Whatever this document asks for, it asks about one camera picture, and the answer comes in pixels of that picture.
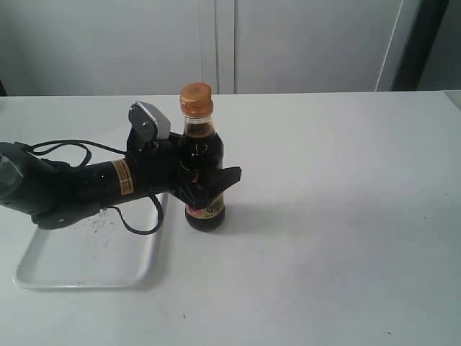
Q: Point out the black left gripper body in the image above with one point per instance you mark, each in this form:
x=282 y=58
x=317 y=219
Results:
x=155 y=167

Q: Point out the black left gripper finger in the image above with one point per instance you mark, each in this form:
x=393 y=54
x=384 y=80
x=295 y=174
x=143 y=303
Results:
x=212 y=184

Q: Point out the dark soy sauce bottle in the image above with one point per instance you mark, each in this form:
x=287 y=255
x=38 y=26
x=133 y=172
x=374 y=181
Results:
x=201 y=148

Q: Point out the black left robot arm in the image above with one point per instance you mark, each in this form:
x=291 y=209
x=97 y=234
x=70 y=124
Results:
x=58 y=187

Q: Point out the white rectangular plastic tray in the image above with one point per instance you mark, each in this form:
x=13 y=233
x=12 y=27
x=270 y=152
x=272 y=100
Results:
x=97 y=252

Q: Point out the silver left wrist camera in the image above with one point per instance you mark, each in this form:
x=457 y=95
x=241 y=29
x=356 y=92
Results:
x=148 y=122

